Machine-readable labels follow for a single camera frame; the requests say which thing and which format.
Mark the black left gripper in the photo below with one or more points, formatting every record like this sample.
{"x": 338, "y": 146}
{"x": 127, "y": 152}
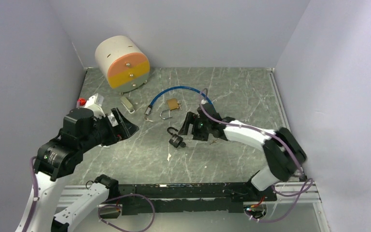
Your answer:
{"x": 124, "y": 129}

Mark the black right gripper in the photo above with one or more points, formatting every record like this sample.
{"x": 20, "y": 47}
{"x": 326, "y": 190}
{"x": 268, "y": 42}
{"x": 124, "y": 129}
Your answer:
{"x": 192, "y": 118}

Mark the brass padlock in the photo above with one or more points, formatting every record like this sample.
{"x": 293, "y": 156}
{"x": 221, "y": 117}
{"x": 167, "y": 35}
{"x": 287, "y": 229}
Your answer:
{"x": 173, "y": 104}

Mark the black padlock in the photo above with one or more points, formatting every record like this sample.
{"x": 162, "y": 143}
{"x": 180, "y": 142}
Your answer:
{"x": 176, "y": 140}

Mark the blue cable lock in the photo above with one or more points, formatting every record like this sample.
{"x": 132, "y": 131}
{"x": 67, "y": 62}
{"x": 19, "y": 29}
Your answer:
{"x": 170, "y": 92}

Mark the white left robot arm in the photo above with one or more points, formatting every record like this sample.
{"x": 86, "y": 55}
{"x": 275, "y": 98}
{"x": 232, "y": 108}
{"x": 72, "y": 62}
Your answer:
{"x": 56, "y": 161}

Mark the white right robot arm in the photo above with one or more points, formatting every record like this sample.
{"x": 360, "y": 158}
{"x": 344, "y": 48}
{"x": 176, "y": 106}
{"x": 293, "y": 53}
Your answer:
{"x": 284, "y": 155}

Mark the beige cylinder drawer box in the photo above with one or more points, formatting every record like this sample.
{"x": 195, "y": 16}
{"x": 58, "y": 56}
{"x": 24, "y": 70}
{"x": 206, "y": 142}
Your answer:
{"x": 122, "y": 63}

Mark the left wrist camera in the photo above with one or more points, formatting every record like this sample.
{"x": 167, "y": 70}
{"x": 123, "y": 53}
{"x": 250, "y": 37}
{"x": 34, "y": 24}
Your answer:
{"x": 93, "y": 103}

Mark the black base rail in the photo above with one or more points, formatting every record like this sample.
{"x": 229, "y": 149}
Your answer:
{"x": 232, "y": 197}

